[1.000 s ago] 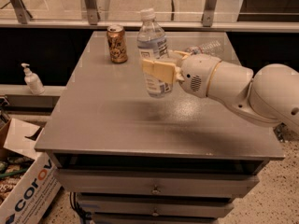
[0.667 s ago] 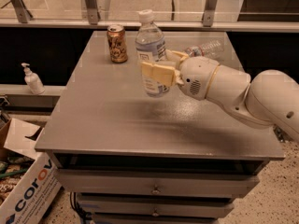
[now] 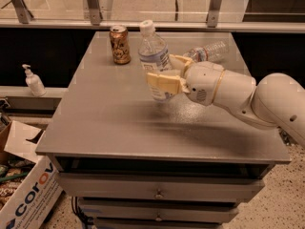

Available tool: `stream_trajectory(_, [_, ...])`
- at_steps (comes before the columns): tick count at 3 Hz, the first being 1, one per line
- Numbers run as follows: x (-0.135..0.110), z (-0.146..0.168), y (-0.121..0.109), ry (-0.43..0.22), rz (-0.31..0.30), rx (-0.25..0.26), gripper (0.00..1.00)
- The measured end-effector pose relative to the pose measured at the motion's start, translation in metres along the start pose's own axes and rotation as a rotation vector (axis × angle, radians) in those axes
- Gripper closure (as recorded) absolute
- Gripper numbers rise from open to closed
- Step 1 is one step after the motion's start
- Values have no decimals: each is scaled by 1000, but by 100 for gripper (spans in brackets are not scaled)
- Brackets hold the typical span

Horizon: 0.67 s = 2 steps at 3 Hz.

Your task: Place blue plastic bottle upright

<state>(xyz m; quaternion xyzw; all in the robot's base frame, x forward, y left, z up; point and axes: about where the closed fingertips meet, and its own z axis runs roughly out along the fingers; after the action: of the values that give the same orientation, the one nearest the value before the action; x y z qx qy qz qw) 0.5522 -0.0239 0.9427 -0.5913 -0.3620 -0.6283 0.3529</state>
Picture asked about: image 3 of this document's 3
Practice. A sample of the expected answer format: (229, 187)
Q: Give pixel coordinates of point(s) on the clear crumpled plastic bottle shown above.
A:
(213, 52)

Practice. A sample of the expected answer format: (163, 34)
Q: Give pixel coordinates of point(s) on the top cabinet drawer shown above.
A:
(233, 190)

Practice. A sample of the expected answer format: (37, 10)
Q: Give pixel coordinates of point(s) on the grey drawer cabinet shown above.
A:
(108, 124)

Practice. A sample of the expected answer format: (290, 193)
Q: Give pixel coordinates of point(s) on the gold soda can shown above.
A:
(120, 44)

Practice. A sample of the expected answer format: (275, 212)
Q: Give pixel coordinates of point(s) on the cabinet drawer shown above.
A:
(233, 190)
(156, 211)

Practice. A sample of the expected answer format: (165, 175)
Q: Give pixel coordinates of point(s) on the middle metal railing post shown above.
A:
(94, 11)

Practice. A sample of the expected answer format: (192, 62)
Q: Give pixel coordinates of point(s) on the blue label plastic bottle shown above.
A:
(153, 51)

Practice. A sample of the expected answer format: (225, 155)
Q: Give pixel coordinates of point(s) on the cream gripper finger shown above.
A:
(180, 65)
(172, 84)

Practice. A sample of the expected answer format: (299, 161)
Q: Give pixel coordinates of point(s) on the right metal railing post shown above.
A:
(213, 13)

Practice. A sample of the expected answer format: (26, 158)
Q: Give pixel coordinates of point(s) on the white pump dispenser bottle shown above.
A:
(33, 81)

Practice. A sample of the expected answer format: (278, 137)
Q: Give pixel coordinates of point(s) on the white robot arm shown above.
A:
(275, 101)

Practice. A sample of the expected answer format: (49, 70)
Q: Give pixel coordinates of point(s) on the metal railing post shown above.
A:
(213, 13)
(23, 14)
(94, 11)

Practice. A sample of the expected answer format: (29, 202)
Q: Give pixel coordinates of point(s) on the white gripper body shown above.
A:
(204, 82)

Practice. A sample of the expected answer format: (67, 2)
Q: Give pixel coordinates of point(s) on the white corovan cardboard box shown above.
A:
(34, 198)

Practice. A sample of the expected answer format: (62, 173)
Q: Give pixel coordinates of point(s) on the left metal railing post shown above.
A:
(23, 14)

